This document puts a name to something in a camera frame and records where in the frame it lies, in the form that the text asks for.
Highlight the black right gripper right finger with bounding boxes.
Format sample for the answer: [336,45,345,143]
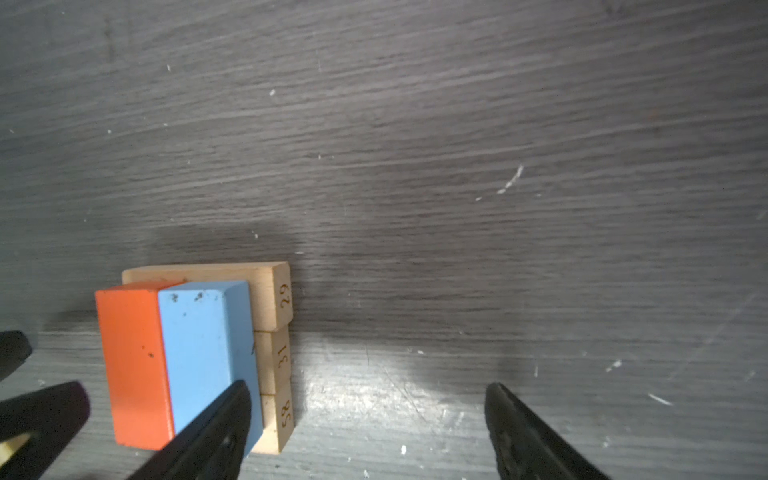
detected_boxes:
[484,383,609,480]

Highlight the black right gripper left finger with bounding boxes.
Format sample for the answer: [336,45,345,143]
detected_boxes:
[131,380,252,479]

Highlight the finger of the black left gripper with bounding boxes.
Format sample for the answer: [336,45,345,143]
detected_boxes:
[0,330,33,381]
[1,381,90,479]

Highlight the natural wood bar block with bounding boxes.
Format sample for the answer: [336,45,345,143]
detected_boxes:
[254,326,292,395]
[122,261,293,332]
[251,383,295,455]

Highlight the light blue rectangular block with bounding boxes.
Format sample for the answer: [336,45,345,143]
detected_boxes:
[158,280,264,454]

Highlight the orange rectangular wood block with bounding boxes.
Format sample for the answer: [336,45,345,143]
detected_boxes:
[95,281,175,450]

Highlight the ribbed natural wood square block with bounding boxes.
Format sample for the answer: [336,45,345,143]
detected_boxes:
[0,432,31,466]

